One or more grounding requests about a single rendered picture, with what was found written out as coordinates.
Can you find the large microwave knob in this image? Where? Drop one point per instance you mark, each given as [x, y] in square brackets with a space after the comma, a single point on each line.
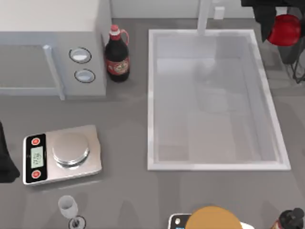
[80, 55]

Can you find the clear wine glass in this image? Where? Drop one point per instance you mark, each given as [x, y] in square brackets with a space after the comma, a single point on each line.
[68, 207]

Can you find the silver kitchen scale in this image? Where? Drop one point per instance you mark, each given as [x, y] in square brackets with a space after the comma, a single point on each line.
[71, 169]

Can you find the pale microwave oven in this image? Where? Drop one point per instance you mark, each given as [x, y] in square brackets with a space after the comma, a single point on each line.
[78, 28]

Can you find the red rounded object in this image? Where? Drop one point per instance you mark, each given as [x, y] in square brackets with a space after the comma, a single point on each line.
[284, 29]

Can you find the dark bottle with black top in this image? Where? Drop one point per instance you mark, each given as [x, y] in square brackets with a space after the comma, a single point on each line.
[289, 219]

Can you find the small white wall box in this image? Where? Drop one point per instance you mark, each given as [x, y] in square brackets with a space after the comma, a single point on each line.
[219, 13]

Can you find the dark bottle with red cap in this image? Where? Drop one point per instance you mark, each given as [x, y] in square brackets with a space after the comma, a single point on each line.
[117, 59]

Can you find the white and black scale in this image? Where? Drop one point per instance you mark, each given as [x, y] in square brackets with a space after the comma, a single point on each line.
[176, 221]

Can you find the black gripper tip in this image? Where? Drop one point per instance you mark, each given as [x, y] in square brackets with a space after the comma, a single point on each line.
[5, 162]

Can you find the tall white tap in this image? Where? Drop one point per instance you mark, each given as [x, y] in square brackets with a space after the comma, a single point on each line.
[203, 16]

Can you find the white sink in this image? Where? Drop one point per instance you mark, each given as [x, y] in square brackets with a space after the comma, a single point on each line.
[214, 167]

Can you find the round orange-brown bread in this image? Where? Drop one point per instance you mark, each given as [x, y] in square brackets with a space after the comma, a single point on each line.
[213, 218]

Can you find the small microwave knob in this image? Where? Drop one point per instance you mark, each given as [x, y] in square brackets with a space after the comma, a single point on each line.
[84, 76]

